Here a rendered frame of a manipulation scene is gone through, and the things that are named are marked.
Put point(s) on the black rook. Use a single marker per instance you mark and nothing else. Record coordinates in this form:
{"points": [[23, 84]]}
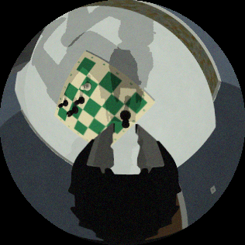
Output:
{"points": [[73, 111]]}

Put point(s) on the black pawn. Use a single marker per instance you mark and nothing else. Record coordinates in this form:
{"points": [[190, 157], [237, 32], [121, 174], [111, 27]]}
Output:
{"points": [[65, 103], [81, 100]]}

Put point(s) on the white pawn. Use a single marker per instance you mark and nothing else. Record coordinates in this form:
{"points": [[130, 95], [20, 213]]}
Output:
{"points": [[86, 87]]}

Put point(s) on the black queen chess piece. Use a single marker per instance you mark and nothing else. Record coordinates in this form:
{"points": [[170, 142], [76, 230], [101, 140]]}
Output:
{"points": [[125, 116]]}

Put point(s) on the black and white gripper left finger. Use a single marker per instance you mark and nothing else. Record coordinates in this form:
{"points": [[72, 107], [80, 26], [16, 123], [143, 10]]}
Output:
{"points": [[94, 158]]}

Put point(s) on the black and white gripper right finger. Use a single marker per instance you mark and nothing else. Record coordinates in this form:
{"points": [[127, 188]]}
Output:
{"points": [[153, 156]]}

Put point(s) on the green and cream chessboard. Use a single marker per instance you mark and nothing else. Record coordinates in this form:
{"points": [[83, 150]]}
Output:
{"points": [[111, 93]]}

